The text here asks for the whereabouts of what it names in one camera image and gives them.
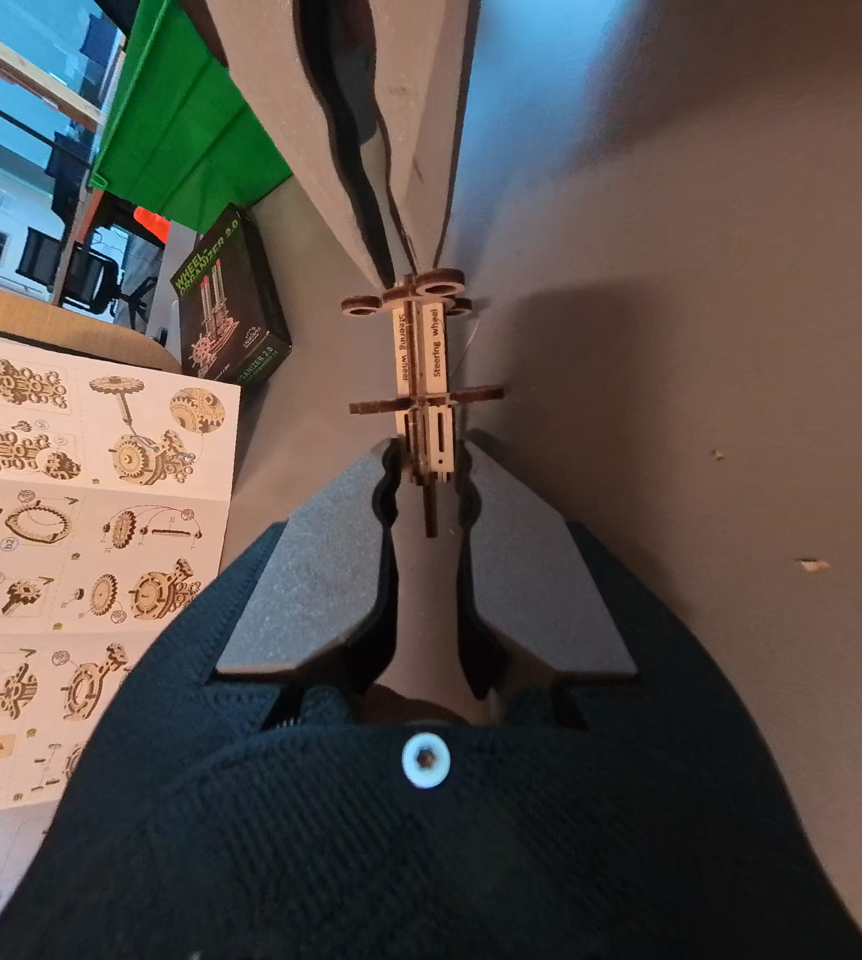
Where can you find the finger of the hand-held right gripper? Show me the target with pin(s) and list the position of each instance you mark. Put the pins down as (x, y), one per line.
(281, 90)
(423, 90)

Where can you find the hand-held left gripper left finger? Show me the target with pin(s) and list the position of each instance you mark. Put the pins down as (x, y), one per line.
(311, 592)

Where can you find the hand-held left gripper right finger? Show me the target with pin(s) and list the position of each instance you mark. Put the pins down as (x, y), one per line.
(543, 592)

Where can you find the wooden model assembly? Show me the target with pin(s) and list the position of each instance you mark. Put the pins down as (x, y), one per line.
(419, 360)

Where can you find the black model kit box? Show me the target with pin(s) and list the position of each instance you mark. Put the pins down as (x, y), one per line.
(232, 300)

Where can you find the folded instruction leaflet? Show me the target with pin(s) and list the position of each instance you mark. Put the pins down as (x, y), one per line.
(86, 525)

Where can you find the black office chair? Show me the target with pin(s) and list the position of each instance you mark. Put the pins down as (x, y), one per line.
(93, 277)

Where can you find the tan board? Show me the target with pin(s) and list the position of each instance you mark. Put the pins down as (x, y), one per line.
(41, 322)

